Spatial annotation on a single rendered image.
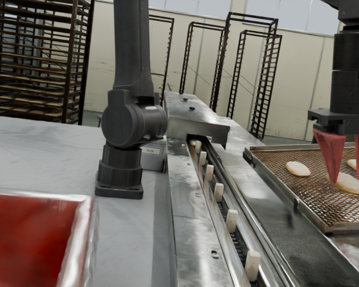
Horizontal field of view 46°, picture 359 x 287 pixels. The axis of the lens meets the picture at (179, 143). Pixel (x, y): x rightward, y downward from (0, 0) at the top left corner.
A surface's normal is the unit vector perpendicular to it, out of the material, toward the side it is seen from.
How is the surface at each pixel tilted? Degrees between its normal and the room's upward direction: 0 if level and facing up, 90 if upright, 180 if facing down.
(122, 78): 80
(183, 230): 0
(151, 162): 90
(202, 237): 0
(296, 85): 90
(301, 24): 90
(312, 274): 0
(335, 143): 112
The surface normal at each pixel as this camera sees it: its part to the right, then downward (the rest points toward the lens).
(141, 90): 0.83, 0.02
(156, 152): 0.04, 0.18
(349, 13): -0.55, 0.07
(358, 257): -0.03, -0.98
